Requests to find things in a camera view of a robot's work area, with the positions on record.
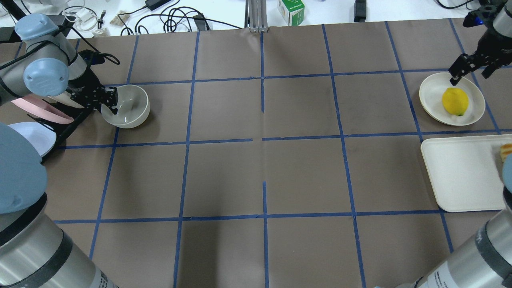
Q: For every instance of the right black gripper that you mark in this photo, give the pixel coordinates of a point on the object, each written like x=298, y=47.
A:
x=488, y=46

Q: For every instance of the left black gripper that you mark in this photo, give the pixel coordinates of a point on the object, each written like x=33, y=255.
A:
x=85, y=85

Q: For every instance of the white bowl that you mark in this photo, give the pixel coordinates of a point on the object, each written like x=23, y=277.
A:
x=133, y=107

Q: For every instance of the yellow lemon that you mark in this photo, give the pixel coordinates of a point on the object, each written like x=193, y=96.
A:
x=455, y=101

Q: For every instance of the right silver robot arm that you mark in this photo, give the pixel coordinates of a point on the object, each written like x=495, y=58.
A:
x=484, y=260

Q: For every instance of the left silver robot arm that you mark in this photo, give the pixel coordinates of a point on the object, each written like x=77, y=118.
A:
x=35, y=252

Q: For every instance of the cream plate in rack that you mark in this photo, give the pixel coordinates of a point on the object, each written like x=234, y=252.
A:
x=65, y=98

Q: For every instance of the cream round plate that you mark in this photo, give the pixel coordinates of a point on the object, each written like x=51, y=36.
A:
x=431, y=91

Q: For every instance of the black dish rack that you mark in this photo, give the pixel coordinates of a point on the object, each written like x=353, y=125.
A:
x=64, y=131

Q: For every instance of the blue plate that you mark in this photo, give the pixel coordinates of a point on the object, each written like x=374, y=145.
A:
x=41, y=137

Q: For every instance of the pink plate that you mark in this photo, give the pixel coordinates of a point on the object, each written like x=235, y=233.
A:
x=40, y=108

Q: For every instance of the cream rectangular tray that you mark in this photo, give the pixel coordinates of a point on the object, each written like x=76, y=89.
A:
x=466, y=172

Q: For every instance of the black power adapter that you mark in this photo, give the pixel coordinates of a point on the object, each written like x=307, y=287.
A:
x=154, y=4

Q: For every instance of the green white carton box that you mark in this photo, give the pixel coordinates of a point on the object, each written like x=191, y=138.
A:
x=292, y=11

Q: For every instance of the aluminium frame post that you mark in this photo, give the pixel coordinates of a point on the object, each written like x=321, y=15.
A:
x=256, y=15

